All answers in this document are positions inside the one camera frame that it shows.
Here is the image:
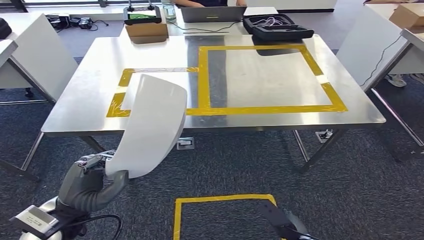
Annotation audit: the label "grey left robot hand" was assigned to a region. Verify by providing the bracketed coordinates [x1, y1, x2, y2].
[57, 150, 129, 213]

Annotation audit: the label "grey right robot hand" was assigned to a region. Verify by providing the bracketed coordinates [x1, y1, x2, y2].
[282, 209, 311, 238]

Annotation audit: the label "white curved plastic part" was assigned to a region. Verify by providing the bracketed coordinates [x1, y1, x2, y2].
[105, 74, 188, 180]

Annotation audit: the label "stainless steel workbench table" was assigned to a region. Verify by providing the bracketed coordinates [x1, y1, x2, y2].
[362, 28, 424, 157]
[41, 34, 387, 175]
[0, 39, 57, 182]

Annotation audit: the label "yellow floor tape square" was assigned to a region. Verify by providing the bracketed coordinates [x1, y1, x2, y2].
[172, 194, 277, 240]

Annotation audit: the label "small yellow tape rectangle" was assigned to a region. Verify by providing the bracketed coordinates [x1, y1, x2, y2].
[105, 67, 200, 118]

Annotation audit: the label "silver floor socket box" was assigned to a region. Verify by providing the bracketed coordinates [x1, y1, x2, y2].
[176, 137, 195, 151]
[315, 129, 334, 144]

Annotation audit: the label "large yellow tape rectangle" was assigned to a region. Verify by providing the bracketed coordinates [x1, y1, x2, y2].
[185, 44, 349, 117]

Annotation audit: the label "brown cardboard box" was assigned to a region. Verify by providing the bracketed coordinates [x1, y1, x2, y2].
[389, 3, 424, 30]
[125, 22, 169, 45]

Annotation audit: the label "person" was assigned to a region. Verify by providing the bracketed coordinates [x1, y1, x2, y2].
[385, 73, 424, 88]
[172, 0, 248, 8]

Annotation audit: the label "black remote controller with screen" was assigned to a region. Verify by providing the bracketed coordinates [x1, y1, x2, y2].
[123, 0, 163, 26]

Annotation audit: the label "black closed carry case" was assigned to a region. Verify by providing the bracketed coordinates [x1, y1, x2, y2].
[0, 18, 13, 40]

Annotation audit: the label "black foam-lined case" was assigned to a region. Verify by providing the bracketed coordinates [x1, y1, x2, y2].
[242, 13, 315, 42]

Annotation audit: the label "clear water bottle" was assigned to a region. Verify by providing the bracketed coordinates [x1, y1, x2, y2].
[162, 0, 177, 23]

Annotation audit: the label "grey laptop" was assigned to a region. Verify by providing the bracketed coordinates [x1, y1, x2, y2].
[180, 5, 248, 23]

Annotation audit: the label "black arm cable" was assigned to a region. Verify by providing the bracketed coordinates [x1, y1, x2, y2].
[66, 214, 123, 240]
[281, 225, 319, 240]

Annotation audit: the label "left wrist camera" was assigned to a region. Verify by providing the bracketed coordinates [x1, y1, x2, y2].
[9, 205, 60, 238]

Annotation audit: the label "black chargers with cables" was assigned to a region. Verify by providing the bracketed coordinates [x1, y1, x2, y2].
[46, 13, 110, 33]

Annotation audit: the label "black desk cable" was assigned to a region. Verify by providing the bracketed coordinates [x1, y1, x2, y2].
[360, 34, 403, 88]

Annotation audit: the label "black laptop cable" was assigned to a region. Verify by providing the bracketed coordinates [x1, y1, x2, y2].
[168, 20, 244, 33]

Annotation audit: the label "white cable bundle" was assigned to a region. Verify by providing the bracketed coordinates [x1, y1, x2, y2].
[253, 16, 284, 28]

